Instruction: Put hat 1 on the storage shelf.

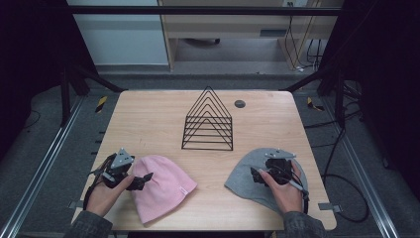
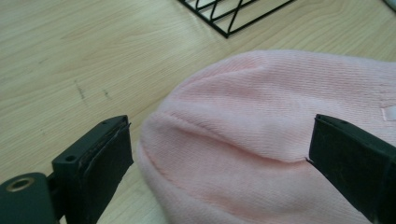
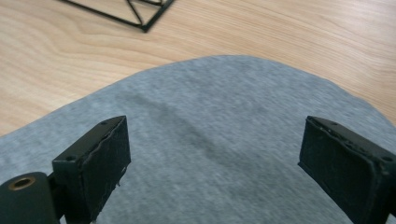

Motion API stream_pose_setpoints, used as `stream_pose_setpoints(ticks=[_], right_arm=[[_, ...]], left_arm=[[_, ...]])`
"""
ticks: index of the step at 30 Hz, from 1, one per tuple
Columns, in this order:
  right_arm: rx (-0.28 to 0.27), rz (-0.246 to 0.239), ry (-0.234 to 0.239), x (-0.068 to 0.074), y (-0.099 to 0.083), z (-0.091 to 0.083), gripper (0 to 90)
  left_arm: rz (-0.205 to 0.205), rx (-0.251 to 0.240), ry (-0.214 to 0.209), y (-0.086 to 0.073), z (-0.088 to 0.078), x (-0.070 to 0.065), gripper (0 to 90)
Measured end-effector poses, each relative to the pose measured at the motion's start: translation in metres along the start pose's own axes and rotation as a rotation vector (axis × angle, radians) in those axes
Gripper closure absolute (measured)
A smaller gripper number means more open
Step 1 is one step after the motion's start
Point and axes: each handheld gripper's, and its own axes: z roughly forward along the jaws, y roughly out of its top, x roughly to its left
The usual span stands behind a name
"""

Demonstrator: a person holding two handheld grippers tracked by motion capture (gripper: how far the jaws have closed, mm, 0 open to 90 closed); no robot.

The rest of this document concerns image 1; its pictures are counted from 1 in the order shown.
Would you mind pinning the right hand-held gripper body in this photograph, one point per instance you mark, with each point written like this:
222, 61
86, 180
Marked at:
280, 170

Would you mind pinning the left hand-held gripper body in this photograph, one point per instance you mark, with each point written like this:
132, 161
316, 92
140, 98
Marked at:
119, 162

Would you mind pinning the grey beanie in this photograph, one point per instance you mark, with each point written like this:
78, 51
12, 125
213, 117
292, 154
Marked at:
246, 178

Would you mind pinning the pink knit beanie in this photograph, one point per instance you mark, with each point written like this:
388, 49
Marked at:
161, 195

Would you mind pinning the person's right hand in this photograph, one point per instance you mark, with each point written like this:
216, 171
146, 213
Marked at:
289, 198

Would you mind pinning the person's left hand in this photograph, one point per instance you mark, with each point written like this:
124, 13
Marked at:
102, 198

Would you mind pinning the yellow black striped tape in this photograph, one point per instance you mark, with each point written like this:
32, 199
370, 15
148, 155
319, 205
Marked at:
312, 103
101, 103

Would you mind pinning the grey round table grommet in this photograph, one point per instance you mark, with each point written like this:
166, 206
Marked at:
239, 103

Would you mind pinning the white cabinet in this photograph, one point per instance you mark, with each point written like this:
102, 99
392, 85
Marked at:
122, 36

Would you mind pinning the grey metal table bracket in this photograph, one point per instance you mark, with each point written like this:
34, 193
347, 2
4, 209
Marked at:
330, 207
75, 204

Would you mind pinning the aluminium floor rail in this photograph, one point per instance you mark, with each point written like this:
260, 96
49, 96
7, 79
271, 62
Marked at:
363, 172
43, 165

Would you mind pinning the black frame strut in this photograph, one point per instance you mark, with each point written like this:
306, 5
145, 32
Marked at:
330, 79
85, 79

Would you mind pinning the black horizontal frame bar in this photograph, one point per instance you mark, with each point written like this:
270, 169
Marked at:
198, 10

